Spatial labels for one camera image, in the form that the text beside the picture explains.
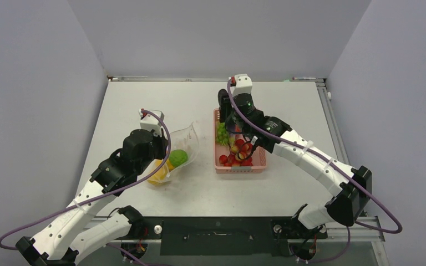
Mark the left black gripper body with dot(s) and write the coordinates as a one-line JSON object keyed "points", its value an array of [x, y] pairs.
{"points": [[157, 152]]}

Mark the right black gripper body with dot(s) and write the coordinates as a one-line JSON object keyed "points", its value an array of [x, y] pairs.
{"points": [[232, 119]]}

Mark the yellow bell pepper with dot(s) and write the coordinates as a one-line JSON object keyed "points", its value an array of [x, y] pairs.
{"points": [[162, 175]]}

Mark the red strawberries pile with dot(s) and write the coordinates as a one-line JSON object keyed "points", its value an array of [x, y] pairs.
{"points": [[240, 154]]}

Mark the green round fruit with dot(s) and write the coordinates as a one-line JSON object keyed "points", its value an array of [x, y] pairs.
{"points": [[177, 158]]}

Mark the pink plastic basket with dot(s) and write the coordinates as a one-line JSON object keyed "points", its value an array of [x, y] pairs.
{"points": [[258, 158]]}

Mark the clear zip top bag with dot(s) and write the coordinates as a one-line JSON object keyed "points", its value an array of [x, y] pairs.
{"points": [[185, 148]]}

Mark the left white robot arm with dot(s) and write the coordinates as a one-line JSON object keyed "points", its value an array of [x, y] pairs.
{"points": [[65, 241]]}

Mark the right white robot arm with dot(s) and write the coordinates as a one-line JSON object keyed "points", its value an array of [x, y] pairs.
{"points": [[348, 186]]}

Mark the green grapes bunch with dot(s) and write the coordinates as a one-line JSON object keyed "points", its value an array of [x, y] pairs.
{"points": [[222, 135]]}

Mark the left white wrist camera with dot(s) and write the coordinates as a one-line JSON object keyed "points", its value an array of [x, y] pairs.
{"points": [[150, 123]]}

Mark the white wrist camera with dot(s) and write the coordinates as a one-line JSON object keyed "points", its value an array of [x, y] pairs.
{"points": [[241, 84], [150, 123]]}

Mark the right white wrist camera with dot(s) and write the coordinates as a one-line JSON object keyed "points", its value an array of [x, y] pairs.
{"points": [[241, 84]]}

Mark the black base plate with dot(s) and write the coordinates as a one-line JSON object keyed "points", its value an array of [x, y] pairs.
{"points": [[221, 235]]}

